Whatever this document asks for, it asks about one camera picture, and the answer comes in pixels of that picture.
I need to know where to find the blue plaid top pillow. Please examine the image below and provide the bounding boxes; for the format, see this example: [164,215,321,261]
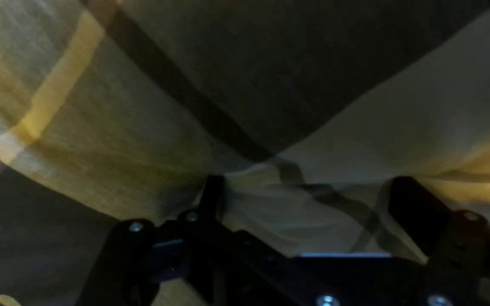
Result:
[0,0,490,306]

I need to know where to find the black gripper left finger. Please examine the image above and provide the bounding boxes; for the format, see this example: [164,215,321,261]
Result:
[197,176,224,222]

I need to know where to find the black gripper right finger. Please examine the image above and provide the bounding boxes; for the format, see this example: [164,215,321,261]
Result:
[387,177,450,256]

